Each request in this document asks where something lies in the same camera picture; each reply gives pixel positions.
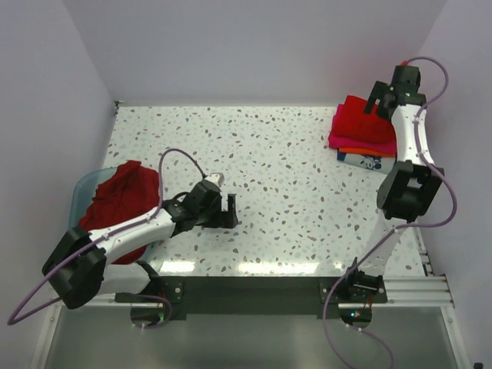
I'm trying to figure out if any translucent blue plastic bin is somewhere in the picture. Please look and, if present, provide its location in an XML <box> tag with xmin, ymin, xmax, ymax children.
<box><xmin>68</xmin><ymin>166</ymin><xmax>155</xmax><ymax>270</ymax></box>

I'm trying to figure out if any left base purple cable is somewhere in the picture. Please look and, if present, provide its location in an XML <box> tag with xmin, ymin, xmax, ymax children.
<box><xmin>130</xmin><ymin>294</ymin><xmax>173</xmax><ymax>331</ymax></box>

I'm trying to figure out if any folded white printed t-shirt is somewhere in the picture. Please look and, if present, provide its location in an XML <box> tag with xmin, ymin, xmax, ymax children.
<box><xmin>337</xmin><ymin>151</ymin><xmax>396</xmax><ymax>174</ymax></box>

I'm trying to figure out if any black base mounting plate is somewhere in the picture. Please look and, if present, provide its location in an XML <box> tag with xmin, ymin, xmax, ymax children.
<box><xmin>115</xmin><ymin>276</ymin><xmax>388</xmax><ymax>323</ymax></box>

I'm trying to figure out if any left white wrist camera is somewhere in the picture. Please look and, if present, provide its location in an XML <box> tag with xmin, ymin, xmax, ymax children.
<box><xmin>205</xmin><ymin>172</ymin><xmax>224</xmax><ymax>188</ymax></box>

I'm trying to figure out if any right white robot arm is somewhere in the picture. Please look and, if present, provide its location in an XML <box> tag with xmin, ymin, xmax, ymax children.
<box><xmin>336</xmin><ymin>64</ymin><xmax>444</xmax><ymax>302</ymax></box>

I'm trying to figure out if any folded pink t-shirt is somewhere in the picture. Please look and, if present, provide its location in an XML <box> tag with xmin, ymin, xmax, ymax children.
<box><xmin>327</xmin><ymin>103</ymin><xmax>397</xmax><ymax>155</ymax></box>

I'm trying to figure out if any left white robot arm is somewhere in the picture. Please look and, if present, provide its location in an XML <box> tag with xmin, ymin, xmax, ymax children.
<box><xmin>42</xmin><ymin>178</ymin><xmax>238</xmax><ymax>309</ymax></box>

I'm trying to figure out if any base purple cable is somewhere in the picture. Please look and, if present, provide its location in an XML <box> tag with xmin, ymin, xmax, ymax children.
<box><xmin>130</xmin><ymin>294</ymin><xmax>173</xmax><ymax>331</ymax></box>
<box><xmin>321</xmin><ymin>226</ymin><xmax>401</xmax><ymax>369</ymax></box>

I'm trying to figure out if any folded orange t-shirt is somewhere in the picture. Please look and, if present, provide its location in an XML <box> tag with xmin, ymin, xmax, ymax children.
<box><xmin>338</xmin><ymin>147</ymin><xmax>396</xmax><ymax>158</ymax></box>

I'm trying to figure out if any dark red t-shirt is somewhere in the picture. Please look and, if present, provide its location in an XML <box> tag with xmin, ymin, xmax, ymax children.
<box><xmin>78</xmin><ymin>160</ymin><xmax>161</xmax><ymax>266</ymax></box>

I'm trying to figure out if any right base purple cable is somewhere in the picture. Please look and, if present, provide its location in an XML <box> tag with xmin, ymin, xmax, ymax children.
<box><xmin>321</xmin><ymin>226</ymin><xmax>401</xmax><ymax>369</ymax></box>

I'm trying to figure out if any bright red t-shirt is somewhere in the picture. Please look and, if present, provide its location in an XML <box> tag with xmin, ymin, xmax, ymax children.
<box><xmin>331</xmin><ymin>95</ymin><xmax>396</xmax><ymax>145</ymax></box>

